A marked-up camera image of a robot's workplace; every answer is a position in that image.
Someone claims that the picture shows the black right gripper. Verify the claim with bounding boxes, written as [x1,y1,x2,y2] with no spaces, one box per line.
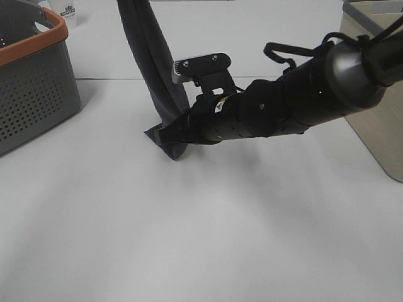
[153,94,252,145]

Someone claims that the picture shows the dark grey towel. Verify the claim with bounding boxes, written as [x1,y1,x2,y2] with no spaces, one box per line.
[117,0,190,142]

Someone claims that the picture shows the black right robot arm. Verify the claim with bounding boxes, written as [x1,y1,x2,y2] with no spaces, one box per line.
[147,19,402,145]

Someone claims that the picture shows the grey basket with orange rim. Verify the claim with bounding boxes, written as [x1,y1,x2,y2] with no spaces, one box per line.
[1,1,81,155]

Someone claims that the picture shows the white cup with green logo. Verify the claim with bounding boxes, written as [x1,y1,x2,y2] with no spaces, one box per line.
[48,0,77,30]

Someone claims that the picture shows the beige storage bin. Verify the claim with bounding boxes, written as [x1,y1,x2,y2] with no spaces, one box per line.
[340,1,402,182]

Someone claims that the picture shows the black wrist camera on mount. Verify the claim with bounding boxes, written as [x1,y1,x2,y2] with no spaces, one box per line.
[171,53,237,97]

